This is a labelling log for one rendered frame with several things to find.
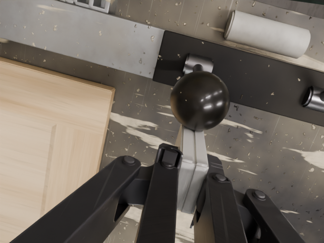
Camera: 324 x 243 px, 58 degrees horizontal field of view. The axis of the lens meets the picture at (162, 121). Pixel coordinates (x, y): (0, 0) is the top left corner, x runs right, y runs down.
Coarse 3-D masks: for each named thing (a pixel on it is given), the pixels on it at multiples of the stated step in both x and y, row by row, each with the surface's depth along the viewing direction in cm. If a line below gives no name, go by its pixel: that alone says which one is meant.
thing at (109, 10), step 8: (64, 0) 29; (72, 0) 29; (80, 0) 30; (88, 0) 32; (96, 0) 30; (104, 0) 31; (112, 0) 30; (88, 8) 29; (96, 8) 29; (104, 8) 29; (112, 8) 30
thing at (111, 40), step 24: (0, 0) 29; (24, 0) 29; (48, 0) 28; (0, 24) 30; (24, 24) 29; (48, 24) 29; (72, 24) 29; (96, 24) 29; (120, 24) 29; (144, 24) 28; (48, 48) 30; (72, 48) 30; (96, 48) 29; (120, 48) 29; (144, 48) 29; (144, 72) 30
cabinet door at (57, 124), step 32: (0, 64) 33; (0, 96) 34; (32, 96) 34; (64, 96) 34; (96, 96) 33; (0, 128) 36; (32, 128) 36; (64, 128) 35; (96, 128) 34; (0, 160) 37; (32, 160) 37; (64, 160) 36; (96, 160) 36; (0, 192) 39; (32, 192) 38; (64, 192) 38; (0, 224) 41
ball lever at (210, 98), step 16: (192, 64) 27; (208, 64) 27; (192, 80) 17; (208, 80) 17; (176, 96) 18; (192, 96) 17; (208, 96) 17; (224, 96) 17; (176, 112) 18; (192, 112) 17; (208, 112) 17; (224, 112) 18; (192, 128) 18; (208, 128) 18
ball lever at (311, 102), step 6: (312, 90) 27; (318, 90) 27; (306, 96) 28; (312, 96) 27; (318, 96) 27; (306, 102) 28; (312, 102) 27; (318, 102) 27; (312, 108) 28; (318, 108) 28
